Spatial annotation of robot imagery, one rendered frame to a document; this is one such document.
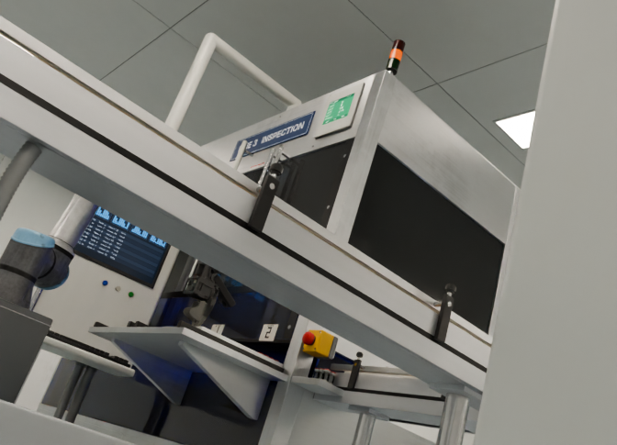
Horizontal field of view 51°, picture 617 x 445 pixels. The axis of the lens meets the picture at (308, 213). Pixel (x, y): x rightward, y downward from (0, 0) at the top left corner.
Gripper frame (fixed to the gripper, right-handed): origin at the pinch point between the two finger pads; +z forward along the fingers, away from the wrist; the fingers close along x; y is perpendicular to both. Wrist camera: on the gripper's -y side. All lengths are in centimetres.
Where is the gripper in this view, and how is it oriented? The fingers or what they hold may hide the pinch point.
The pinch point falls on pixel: (196, 328)
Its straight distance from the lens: 201.0
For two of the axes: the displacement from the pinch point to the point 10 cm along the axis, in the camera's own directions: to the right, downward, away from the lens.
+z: -2.9, 8.7, -3.9
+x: 6.4, -1.3, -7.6
